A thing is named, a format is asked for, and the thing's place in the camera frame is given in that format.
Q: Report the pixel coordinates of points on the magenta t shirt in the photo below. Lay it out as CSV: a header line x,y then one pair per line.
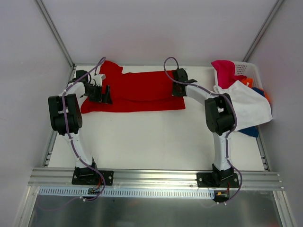
x,y
226,73

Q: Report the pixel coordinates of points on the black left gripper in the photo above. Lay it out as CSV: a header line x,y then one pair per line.
x,y
103,95

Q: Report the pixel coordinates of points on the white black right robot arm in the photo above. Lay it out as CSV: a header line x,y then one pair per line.
x,y
220,121

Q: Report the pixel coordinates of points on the left aluminium frame bar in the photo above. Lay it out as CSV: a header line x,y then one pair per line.
x,y
56,153

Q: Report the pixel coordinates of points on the white slotted cable duct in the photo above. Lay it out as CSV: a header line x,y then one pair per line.
x,y
132,193

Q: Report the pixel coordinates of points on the aluminium frame bar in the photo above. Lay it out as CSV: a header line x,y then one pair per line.
x,y
147,64
56,153

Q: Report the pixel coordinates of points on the blue t shirt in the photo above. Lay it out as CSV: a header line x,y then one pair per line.
x,y
253,131

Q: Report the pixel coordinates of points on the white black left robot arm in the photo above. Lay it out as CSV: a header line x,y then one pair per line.
x,y
66,119

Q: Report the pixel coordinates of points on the rear aluminium frame bar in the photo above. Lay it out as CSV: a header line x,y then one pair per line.
x,y
147,64

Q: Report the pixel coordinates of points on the right aluminium frame post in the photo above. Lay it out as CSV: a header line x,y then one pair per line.
x,y
263,29

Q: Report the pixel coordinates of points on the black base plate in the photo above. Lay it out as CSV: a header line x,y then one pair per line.
x,y
213,180
86,176

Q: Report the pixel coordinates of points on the red t shirt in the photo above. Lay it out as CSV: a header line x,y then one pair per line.
x,y
135,92

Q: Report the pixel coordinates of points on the aluminium mounting rail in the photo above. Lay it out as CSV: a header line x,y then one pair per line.
x,y
157,179

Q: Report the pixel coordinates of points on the orange t shirt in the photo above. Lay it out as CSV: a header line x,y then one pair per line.
x,y
249,83

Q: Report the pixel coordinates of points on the left aluminium frame post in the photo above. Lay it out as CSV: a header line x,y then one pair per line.
x,y
47,17

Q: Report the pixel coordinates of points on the white plastic basket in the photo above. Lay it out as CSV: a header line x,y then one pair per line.
x,y
249,70

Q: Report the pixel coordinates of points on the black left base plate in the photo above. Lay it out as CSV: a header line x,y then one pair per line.
x,y
86,176

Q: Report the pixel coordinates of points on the white t shirt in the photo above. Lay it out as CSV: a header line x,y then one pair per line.
x,y
251,108

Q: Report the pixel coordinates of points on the aluminium frame post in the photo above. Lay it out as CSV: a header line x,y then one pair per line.
x,y
263,29
47,17

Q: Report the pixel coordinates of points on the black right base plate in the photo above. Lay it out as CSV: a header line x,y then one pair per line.
x,y
213,180

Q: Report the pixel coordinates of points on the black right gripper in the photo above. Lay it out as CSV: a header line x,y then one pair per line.
x,y
177,88

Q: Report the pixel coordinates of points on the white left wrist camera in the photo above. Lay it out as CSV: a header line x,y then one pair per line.
x,y
97,79

